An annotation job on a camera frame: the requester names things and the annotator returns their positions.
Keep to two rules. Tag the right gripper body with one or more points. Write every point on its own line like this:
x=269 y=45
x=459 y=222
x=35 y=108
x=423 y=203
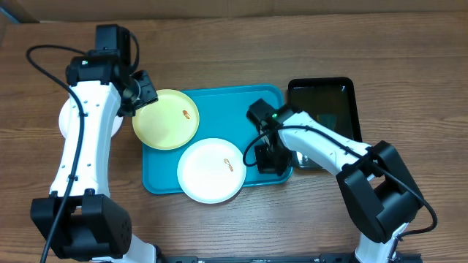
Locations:
x=278 y=160

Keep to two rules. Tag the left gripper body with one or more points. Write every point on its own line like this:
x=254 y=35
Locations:
x=144 y=95

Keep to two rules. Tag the white plate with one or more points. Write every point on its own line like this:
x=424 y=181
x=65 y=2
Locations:
x=63 y=121
x=211 y=171

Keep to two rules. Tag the green yellow sponge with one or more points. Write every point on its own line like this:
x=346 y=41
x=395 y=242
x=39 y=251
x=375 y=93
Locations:
x=328 y=120

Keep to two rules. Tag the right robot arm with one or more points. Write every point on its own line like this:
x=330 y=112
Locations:
x=380 y=194

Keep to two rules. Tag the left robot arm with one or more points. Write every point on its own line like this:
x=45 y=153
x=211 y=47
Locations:
x=78 y=219

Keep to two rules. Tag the teal plastic tray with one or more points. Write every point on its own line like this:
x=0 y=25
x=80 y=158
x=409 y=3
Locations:
x=222 y=115

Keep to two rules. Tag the black water tray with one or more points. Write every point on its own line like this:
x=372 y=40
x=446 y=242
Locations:
x=334 y=95

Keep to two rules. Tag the yellow-green plate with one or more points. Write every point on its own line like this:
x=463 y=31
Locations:
x=169 y=123

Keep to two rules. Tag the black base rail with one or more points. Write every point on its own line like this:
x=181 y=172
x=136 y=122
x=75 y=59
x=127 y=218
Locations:
x=256 y=259

